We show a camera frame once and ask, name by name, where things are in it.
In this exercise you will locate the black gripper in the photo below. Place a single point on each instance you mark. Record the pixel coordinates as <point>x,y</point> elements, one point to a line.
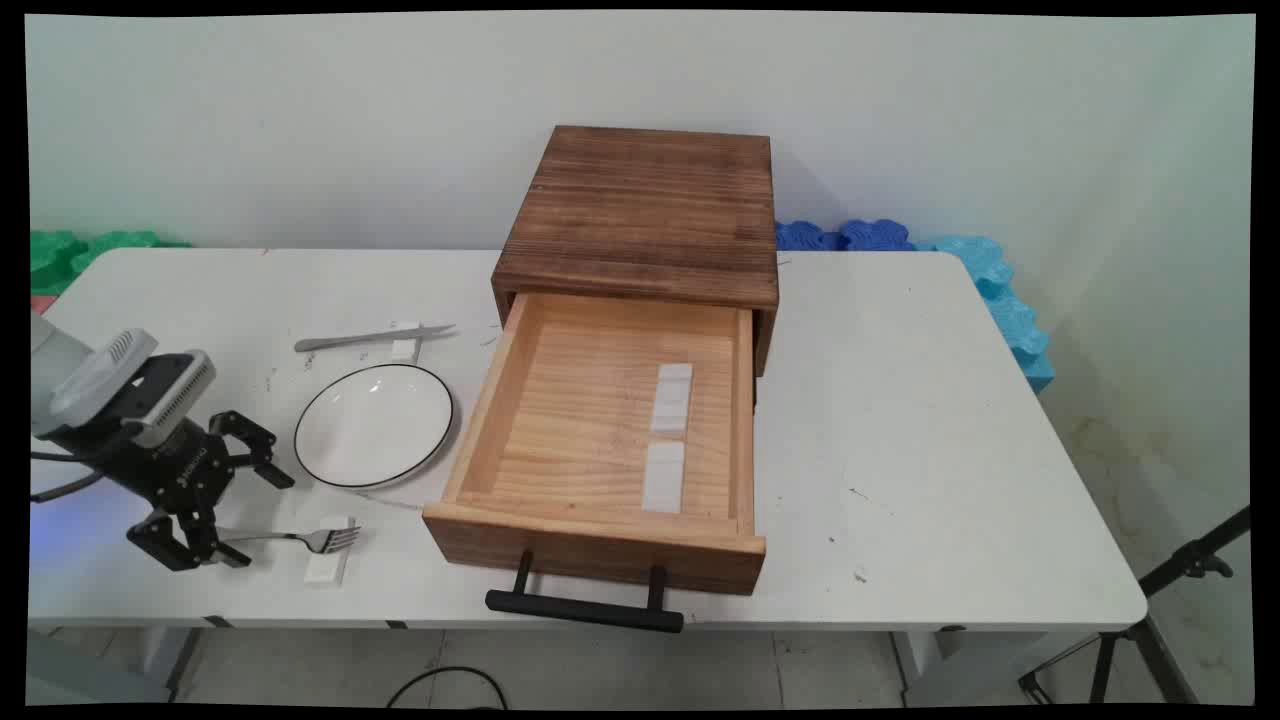
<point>175,467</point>

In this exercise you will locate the steel serrated table knife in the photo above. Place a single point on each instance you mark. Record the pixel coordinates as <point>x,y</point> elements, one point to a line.
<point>340,340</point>

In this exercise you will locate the steel fork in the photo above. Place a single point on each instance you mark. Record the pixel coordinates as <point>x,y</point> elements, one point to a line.
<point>330,540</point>

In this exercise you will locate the white ceramic cutlery rest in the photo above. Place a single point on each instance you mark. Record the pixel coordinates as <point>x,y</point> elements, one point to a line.
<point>403,350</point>
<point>672,400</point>
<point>663,480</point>
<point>325,572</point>

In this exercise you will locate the white table leg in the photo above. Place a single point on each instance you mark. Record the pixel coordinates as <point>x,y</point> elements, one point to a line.
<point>950,665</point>
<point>170,650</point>

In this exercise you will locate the white plate with black rim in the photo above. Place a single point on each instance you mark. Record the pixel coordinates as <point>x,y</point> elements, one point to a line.
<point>375,425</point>

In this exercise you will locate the red foam mat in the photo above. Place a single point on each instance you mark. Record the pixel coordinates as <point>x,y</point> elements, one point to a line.
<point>40,303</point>

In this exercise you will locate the green foam mat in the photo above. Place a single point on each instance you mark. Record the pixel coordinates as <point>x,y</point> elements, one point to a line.
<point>60,255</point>

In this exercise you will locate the light wooden drawer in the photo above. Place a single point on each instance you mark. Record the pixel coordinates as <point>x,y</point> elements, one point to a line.
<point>590,410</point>

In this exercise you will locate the light blue foam mat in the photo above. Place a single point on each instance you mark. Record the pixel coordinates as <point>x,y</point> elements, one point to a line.
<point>1010,320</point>

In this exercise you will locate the black tripod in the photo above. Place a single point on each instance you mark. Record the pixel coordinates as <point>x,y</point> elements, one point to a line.
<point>1190,560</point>

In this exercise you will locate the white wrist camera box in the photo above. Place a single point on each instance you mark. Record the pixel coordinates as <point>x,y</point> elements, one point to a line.
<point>185,392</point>

